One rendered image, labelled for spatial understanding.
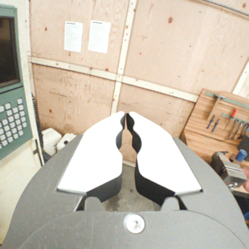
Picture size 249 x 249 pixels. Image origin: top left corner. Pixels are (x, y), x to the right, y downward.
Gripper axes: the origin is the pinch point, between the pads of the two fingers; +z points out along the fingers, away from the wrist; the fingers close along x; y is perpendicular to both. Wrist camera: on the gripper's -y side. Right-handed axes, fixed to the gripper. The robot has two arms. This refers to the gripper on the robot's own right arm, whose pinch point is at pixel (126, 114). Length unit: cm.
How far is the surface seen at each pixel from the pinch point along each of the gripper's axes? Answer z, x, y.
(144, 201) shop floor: 79, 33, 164
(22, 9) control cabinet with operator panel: 62, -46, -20
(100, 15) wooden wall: 154, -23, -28
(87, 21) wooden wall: 157, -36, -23
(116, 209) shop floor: 67, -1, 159
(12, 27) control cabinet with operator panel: 53, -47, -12
